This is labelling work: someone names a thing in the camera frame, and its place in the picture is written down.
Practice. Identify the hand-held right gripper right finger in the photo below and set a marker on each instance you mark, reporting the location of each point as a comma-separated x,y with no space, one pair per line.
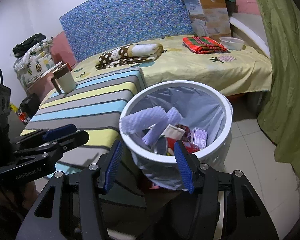
182,166

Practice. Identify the black backpack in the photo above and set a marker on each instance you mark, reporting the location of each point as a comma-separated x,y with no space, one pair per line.
30,105

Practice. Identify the blue floral headboard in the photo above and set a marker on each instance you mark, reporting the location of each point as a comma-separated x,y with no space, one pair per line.
130,17

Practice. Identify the brown polka dot blanket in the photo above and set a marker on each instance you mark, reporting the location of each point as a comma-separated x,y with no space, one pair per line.
130,52

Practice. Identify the white mug with brown lid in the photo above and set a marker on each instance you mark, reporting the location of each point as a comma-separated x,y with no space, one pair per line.
65,80

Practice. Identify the green curtain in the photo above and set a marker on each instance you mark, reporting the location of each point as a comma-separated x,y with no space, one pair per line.
285,67

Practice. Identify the pineapple print bag pile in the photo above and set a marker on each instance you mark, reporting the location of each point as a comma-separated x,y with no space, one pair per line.
35,65

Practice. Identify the lavender foam sheet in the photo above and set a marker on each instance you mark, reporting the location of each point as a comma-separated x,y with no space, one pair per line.
145,120

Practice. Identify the purple drink carton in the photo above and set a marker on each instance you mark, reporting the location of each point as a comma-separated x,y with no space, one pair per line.
200,137

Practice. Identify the pink storage box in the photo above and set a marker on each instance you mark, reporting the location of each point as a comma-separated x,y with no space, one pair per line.
40,87

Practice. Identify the person's left forearm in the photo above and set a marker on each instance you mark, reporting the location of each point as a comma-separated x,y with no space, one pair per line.
12,195

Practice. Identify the white bed frame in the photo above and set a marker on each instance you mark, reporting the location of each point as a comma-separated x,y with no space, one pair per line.
250,32

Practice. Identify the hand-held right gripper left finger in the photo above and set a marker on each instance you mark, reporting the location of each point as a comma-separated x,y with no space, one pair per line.
113,166

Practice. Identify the cardboard bedding box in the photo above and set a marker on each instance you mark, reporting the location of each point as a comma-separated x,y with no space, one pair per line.
210,15

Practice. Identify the white plastic bowl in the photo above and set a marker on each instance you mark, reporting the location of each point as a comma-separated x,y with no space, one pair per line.
231,42

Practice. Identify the white and green paper bag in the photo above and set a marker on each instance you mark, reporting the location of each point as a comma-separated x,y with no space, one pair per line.
173,131

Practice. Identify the yellow bed sheet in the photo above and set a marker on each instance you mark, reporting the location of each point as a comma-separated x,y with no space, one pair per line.
202,70

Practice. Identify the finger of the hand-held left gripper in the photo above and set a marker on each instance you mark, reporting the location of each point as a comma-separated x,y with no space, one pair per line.
60,131
75,137

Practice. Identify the white round trash bin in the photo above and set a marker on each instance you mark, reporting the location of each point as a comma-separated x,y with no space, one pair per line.
150,156

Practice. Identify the red packet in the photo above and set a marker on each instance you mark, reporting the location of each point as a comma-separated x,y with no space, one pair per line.
22,117

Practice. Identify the translucent plastic bin liner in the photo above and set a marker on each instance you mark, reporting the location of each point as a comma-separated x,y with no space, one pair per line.
197,105

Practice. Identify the red plaid cloth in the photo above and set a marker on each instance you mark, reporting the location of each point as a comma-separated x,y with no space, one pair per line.
205,44

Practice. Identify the red cartoon snack can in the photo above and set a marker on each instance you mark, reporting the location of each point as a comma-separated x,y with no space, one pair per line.
186,130

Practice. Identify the yellow packet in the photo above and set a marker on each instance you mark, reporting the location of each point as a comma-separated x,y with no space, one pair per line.
13,108

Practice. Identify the black bag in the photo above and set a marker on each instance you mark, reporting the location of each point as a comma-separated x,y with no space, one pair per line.
27,43

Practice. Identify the maroon tin can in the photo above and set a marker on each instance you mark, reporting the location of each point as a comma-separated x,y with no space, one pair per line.
161,145

